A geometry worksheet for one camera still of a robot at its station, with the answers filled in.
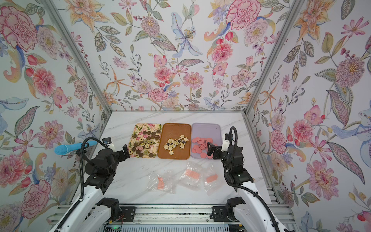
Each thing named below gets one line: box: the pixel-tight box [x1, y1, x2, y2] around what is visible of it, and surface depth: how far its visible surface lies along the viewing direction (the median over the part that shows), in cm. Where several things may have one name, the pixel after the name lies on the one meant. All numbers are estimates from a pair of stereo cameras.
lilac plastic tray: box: [190, 122, 223, 160], surface depth 106 cm
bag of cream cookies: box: [179, 160, 203, 191], surface depth 87 cm
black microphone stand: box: [75, 149, 93, 164], surface depth 83 cm
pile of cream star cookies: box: [163, 134, 189, 156], surface depth 100 cm
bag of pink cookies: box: [203, 163, 223, 197], surface depth 86 cm
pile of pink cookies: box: [191, 137, 218, 160], surface depth 100 cm
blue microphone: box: [54, 141, 98, 156], surface depth 69 cm
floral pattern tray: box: [128, 123, 163, 159], surface depth 105 cm
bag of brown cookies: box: [145, 170, 175, 194], surface depth 82 cm
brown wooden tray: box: [157, 122, 192, 161], surface depth 103 cm
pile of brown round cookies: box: [128, 125, 161, 158], surface depth 103 cm
